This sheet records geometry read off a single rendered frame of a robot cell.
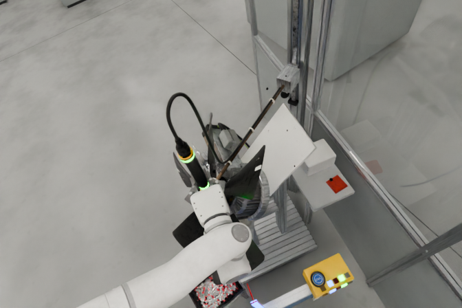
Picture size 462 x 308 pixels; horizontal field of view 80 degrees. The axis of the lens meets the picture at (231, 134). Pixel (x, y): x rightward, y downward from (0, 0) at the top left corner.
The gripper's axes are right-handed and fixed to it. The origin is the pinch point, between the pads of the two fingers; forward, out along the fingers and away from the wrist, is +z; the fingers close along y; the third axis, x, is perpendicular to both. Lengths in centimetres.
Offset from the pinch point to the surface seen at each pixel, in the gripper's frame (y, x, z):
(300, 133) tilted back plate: 42.4, -15.6, 9.7
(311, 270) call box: 24, -44, -32
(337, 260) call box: 35, -44, -33
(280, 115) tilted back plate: 41, -18, 23
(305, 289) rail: 21, -66, -35
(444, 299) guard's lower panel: 70, -66, -60
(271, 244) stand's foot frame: 21, -143, 6
